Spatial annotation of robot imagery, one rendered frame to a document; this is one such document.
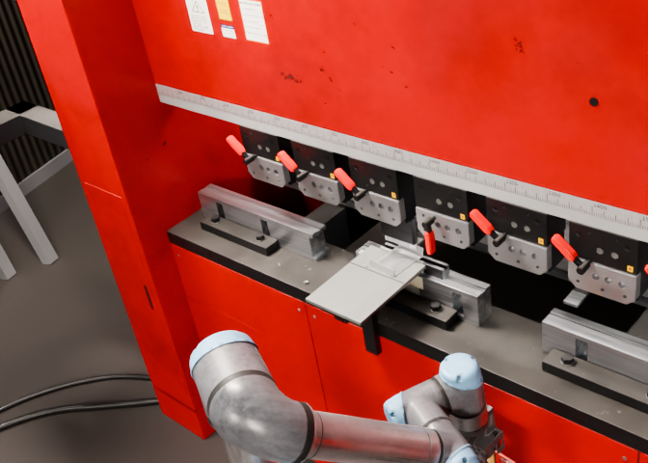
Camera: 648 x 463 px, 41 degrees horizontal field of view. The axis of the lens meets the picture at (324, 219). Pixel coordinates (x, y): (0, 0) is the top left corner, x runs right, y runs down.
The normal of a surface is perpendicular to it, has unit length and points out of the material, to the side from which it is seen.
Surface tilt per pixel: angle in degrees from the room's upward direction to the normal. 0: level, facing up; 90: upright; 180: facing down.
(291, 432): 59
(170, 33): 90
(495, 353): 0
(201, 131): 90
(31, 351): 0
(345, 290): 0
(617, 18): 90
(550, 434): 90
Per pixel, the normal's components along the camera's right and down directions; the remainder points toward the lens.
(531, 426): -0.65, 0.49
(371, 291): -0.15, -0.83
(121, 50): 0.74, 0.26
